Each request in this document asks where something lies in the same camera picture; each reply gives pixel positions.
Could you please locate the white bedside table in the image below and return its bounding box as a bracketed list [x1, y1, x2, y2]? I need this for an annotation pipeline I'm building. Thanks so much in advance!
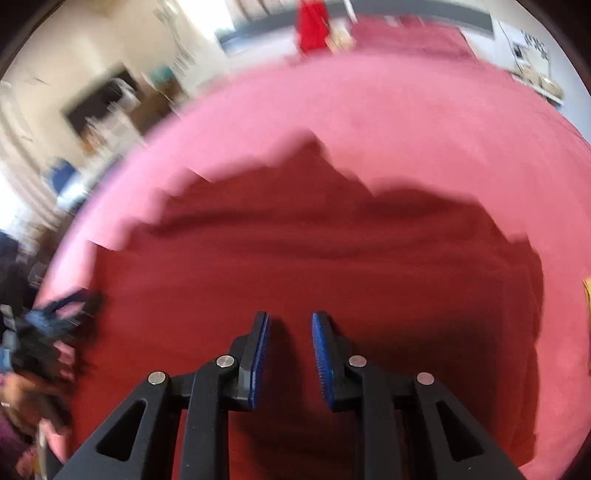
[494, 18, 566, 108]

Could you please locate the black flat screen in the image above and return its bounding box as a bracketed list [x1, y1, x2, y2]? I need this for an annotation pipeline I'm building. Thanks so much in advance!
[62, 64, 140, 140]

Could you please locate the pink pillow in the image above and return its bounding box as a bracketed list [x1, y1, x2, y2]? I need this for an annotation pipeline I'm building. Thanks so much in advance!
[351, 16, 477, 60]

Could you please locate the pink plush bed blanket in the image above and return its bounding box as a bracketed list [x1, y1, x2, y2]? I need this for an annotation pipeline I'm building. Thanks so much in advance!
[34, 46, 591, 480]

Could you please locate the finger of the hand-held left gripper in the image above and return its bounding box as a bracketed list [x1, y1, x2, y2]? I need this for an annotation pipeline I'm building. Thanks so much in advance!
[33, 288, 105, 330]

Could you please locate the grey bed headboard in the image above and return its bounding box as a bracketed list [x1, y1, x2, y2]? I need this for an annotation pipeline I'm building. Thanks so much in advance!
[216, 8, 494, 52]

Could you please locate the person's left hand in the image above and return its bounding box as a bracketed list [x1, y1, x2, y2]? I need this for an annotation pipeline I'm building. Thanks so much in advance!
[0, 371, 75, 437]

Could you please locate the blue chair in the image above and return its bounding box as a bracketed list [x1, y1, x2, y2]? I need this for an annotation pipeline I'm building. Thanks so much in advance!
[42, 158, 89, 206]

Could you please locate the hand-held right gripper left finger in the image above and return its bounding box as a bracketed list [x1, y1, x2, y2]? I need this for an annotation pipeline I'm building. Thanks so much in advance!
[51, 311, 271, 480]

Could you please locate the bright red garment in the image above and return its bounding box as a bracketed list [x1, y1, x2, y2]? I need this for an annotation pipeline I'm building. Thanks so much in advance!
[295, 0, 332, 55]

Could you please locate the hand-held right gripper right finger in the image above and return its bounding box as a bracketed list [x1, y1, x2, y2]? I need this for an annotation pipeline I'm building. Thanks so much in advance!
[311, 311, 527, 480]

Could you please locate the small beige plush item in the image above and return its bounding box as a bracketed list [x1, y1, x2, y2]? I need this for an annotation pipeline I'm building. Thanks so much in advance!
[325, 28, 355, 51]

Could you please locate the maroon garment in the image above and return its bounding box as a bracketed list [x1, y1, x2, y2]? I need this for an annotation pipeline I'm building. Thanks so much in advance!
[69, 131, 546, 480]

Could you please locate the yellow garment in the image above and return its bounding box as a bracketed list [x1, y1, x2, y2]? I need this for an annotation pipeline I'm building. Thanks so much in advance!
[582, 276, 591, 372]

